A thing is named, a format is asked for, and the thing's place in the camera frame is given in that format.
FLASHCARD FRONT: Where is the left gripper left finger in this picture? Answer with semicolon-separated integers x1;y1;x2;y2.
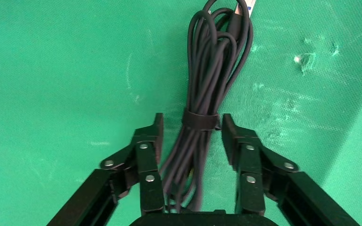
47;113;165;226

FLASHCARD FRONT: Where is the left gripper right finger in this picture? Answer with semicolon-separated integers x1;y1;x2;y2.
222;113;361;226

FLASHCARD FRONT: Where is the black data cable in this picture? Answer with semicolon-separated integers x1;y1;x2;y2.
159;0;256;213

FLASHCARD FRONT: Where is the green table mat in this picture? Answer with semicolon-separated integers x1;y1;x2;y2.
0;0;362;226

